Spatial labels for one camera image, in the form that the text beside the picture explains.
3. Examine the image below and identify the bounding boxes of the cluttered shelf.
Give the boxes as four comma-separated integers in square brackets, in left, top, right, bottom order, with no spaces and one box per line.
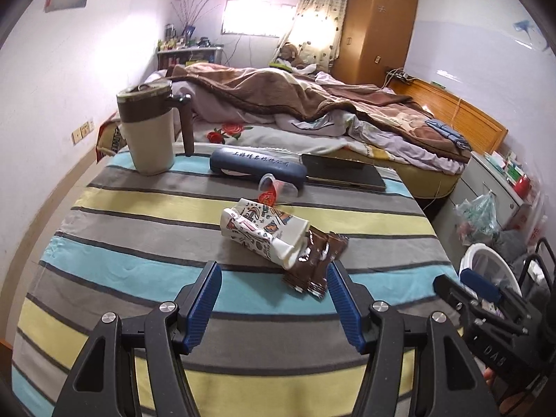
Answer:
[155,24,225,71]

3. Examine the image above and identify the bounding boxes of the wooden headboard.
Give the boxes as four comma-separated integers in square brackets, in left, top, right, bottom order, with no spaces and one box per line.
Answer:
[390,76,509,156]

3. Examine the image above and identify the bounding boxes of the wall socket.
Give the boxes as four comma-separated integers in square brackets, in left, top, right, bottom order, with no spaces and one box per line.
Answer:
[71,119,96,145]

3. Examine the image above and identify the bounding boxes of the small pink jelly cup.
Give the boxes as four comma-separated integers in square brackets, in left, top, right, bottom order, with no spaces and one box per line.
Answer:
[258,173,300,206]

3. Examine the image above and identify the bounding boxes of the window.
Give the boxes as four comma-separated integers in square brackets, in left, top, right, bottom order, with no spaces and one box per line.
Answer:
[221,0,299,38]

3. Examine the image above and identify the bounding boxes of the printed paper carton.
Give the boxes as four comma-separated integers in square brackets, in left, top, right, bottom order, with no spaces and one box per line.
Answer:
[221,198,312,271]

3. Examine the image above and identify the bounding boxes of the brown teddy bear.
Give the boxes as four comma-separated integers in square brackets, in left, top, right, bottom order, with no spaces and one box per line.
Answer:
[275,43,320,73]

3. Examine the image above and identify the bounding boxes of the lilac bed sheet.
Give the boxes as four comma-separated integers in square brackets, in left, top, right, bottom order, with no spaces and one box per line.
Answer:
[143,71,469,171]

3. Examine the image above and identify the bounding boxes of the white trash bin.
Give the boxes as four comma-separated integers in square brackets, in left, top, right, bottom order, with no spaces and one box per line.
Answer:
[461,242,527,307]

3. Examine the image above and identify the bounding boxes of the woven bag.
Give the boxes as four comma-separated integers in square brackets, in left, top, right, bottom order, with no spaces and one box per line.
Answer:
[96,121,129,164]

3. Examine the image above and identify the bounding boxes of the blue folded cloth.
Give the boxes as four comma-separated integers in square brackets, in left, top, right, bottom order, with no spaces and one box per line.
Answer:
[424,117,472,151]

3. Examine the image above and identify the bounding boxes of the black chair frame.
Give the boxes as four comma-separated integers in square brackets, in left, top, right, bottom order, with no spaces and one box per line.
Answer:
[518,236,556,316]

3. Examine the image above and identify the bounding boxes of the decorative dry branches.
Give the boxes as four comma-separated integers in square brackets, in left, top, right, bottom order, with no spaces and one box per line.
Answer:
[170,0,222,40]

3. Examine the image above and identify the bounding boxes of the brown blanket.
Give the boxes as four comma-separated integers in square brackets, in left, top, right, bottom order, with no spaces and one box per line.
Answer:
[167,63,468,158]

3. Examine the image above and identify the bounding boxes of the wooden wardrobe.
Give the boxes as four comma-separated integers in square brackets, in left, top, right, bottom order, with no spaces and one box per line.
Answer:
[332,0,420,86]

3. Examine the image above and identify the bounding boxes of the black laptop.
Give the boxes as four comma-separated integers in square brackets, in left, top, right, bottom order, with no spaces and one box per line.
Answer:
[301,153,387,192]

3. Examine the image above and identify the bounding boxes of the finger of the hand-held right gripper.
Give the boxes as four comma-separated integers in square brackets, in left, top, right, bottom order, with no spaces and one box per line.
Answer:
[433,274,479,319]
[459,269,529,336]

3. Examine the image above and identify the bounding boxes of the clear plastic bag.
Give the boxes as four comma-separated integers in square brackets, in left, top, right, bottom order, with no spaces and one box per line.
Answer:
[453,193,507,245]

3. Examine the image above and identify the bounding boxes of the blue wall decoration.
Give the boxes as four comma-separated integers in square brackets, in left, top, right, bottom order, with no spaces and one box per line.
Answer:
[512,19,549,53]

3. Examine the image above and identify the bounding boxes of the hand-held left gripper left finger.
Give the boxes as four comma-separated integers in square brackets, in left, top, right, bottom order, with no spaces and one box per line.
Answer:
[52,261,223,417]

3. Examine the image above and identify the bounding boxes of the striped tablecloth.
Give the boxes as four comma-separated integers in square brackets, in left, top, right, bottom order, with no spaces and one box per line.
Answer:
[11,142,468,417]

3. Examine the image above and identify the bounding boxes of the patterned curtain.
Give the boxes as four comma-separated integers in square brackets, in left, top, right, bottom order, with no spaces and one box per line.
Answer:
[278,0,351,71]

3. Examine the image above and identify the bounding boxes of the brown sachets strip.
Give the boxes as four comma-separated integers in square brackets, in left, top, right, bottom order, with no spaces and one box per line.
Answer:
[282,229,351,300]

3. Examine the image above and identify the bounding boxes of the cream brown thermos jug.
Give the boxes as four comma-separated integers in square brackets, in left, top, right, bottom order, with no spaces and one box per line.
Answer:
[116,82,193,177]

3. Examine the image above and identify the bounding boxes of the dark glasses case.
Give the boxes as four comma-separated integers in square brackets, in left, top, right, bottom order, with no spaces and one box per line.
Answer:
[209,147,308,193]

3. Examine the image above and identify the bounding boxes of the white nightstand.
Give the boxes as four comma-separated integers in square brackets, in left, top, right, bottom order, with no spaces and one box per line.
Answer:
[447,151,542,232]

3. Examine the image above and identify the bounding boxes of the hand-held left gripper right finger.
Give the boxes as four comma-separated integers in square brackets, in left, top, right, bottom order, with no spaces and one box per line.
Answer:
[327,265,500,417]

